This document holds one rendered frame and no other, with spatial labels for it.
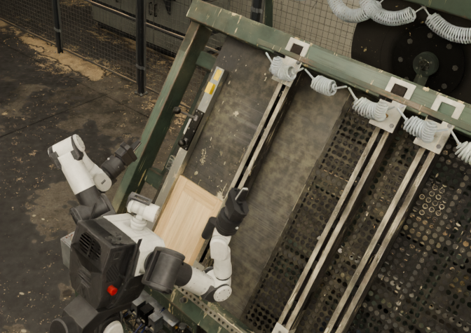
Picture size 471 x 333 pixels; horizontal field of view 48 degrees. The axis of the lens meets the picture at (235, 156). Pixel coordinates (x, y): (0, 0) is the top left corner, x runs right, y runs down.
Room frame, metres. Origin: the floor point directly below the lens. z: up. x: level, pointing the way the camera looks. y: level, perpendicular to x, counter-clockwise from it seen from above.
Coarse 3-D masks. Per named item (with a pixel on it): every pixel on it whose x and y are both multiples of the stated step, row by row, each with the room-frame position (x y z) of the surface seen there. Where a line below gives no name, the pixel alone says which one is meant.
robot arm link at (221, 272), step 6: (216, 264) 1.50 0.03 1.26; (222, 264) 1.49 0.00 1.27; (228, 264) 1.50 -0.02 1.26; (210, 270) 1.55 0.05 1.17; (216, 270) 1.50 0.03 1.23; (222, 270) 1.49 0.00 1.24; (228, 270) 1.50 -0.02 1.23; (216, 276) 1.50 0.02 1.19; (222, 276) 1.49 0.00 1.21; (228, 276) 1.50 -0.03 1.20; (216, 282) 1.49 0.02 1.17; (222, 282) 1.49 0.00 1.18; (228, 282) 1.50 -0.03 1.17
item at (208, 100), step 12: (216, 84) 2.26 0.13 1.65; (204, 96) 2.25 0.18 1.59; (216, 96) 2.26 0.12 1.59; (204, 108) 2.22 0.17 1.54; (204, 120) 2.20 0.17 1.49; (192, 144) 2.14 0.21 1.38; (180, 156) 2.12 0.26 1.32; (180, 168) 2.09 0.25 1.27; (168, 180) 2.07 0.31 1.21; (168, 192) 2.03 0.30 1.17; (156, 204) 2.02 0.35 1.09
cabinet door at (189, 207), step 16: (176, 192) 2.04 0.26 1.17; (192, 192) 2.00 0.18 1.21; (208, 192) 1.98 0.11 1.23; (176, 208) 1.99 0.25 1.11; (192, 208) 1.95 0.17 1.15; (208, 208) 1.92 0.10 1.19; (160, 224) 1.97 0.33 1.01; (176, 224) 1.94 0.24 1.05; (192, 224) 1.90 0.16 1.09; (176, 240) 1.89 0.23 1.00; (192, 240) 1.86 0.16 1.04; (192, 256) 1.81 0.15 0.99
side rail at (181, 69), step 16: (192, 32) 2.48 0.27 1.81; (208, 32) 2.54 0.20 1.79; (192, 48) 2.46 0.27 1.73; (176, 64) 2.42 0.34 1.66; (192, 64) 2.46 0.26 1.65; (176, 80) 2.38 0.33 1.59; (160, 96) 2.36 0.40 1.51; (176, 96) 2.38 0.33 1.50; (160, 112) 2.31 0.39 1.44; (144, 128) 2.29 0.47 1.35; (160, 128) 2.30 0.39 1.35; (144, 144) 2.24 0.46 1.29; (160, 144) 2.30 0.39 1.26; (144, 160) 2.22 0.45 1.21; (128, 176) 2.17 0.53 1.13; (144, 176) 2.22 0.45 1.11; (128, 192) 2.14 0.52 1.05
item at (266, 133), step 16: (288, 48) 2.13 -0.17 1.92; (304, 48) 2.09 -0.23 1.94; (272, 64) 1.98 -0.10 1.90; (288, 64) 2.08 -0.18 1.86; (288, 96) 2.05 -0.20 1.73; (272, 112) 2.04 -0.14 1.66; (272, 128) 1.99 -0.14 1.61; (256, 144) 1.97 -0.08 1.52; (256, 160) 1.92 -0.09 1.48; (240, 176) 1.91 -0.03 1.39; (256, 176) 1.93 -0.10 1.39; (208, 240) 1.78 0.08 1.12; (208, 256) 1.73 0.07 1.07
